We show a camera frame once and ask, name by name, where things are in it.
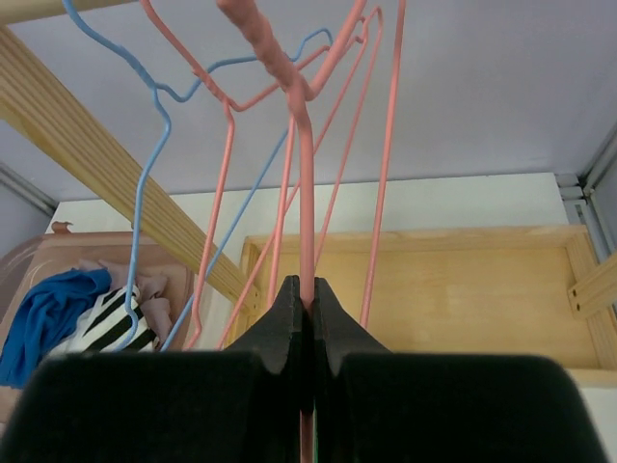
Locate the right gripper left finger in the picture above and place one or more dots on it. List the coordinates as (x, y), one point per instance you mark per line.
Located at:
(240, 404)

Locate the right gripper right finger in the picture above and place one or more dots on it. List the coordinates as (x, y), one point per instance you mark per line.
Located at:
(373, 405)

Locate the mauve pink tank top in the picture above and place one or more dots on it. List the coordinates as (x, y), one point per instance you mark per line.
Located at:
(156, 307)

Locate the black white striped tank top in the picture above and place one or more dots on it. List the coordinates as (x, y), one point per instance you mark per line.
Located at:
(106, 325)

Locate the blue tank top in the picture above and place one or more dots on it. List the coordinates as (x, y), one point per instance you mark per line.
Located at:
(47, 314)

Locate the pink wire hanger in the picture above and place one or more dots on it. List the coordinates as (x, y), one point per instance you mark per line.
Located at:
(257, 31)
(308, 427)
(347, 144)

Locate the blue wire hanger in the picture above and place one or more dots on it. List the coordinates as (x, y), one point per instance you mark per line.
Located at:
(154, 88)

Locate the wooden clothes rack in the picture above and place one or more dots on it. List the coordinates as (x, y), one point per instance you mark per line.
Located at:
(468, 261)

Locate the pink plastic basin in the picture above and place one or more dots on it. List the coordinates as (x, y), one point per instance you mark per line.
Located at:
(51, 254)

